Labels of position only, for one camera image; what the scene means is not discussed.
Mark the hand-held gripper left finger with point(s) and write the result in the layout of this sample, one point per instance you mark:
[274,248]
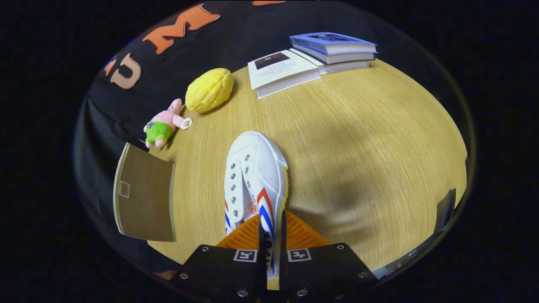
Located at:
[262,252]

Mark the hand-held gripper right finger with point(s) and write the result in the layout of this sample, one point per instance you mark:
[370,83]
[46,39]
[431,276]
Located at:
[283,252]

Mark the white canvas shoe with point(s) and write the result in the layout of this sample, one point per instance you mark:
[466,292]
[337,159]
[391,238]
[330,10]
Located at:
[261,168]

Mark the beige fabric storage box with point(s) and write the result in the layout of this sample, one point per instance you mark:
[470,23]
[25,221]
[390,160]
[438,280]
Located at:
[145,198]

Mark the pink star plush toy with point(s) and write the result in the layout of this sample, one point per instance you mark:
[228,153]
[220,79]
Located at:
[162,126]

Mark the yellow plush toy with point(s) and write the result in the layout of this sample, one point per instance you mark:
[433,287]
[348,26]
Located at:
[209,90]

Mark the white book with dark photo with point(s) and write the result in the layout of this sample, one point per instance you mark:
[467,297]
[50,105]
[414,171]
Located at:
[280,69]

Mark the plain white book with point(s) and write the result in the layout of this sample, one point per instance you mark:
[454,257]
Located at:
[345,67]

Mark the blue paperback book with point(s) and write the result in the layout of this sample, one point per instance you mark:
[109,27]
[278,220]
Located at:
[328,40]
[349,58]

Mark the black backdrop cloth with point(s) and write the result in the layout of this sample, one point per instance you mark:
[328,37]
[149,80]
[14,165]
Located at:
[236,38]

